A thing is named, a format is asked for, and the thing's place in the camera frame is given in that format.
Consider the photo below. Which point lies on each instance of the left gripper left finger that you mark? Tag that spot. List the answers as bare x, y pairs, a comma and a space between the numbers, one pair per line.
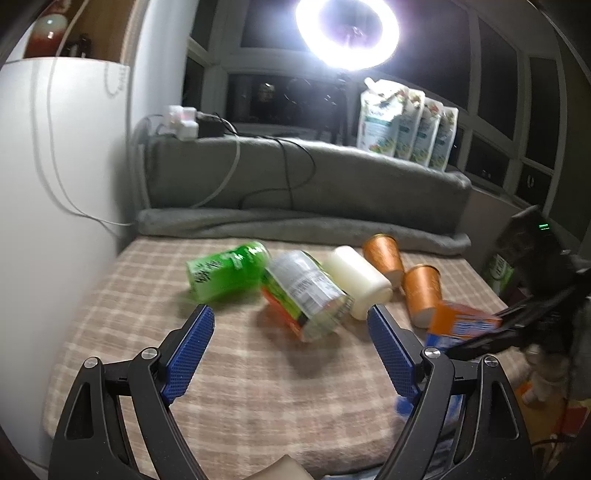
91, 440

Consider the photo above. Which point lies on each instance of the red white vase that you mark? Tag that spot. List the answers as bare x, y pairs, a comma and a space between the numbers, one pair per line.
46, 36

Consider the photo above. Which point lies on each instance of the blue orange Arctic Ocean cup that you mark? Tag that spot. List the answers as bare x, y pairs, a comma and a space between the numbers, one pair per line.
453, 324

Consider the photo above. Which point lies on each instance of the green tea cup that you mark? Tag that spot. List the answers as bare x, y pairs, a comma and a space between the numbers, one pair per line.
234, 271

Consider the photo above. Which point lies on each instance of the clear labelled green cup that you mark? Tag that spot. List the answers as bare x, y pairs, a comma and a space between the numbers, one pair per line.
307, 297

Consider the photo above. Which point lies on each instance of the green box on floor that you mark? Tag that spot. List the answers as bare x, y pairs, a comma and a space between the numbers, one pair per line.
498, 274

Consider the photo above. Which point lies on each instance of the plaid beige seat cover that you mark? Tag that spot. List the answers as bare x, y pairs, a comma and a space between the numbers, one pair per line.
259, 393

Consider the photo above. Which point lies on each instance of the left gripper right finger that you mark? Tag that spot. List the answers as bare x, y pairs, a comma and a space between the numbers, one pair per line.
491, 439

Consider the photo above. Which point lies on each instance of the light tripod stand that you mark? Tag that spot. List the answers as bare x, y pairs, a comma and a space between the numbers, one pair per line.
338, 117

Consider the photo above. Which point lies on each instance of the ring light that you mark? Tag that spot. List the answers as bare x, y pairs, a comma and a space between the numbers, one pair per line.
348, 35

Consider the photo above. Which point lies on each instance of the grey sofa backrest cushion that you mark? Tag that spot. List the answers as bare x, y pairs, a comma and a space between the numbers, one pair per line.
304, 176

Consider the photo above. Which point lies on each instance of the orange paper cup near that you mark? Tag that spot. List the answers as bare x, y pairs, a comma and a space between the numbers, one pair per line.
422, 288

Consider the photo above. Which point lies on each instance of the white plastic cup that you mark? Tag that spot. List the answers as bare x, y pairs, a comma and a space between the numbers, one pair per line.
366, 285

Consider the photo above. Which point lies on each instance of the grey rolled blanket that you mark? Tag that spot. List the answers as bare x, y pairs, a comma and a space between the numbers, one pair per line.
291, 226

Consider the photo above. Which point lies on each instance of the orange paper cup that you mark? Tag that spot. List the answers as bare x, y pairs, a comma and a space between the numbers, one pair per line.
383, 253
422, 288

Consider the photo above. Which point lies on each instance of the orange paper cup far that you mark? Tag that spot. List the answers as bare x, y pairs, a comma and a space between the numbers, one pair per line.
383, 253

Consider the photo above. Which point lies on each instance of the white power strip with adapters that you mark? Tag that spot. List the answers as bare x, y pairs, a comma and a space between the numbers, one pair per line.
181, 122

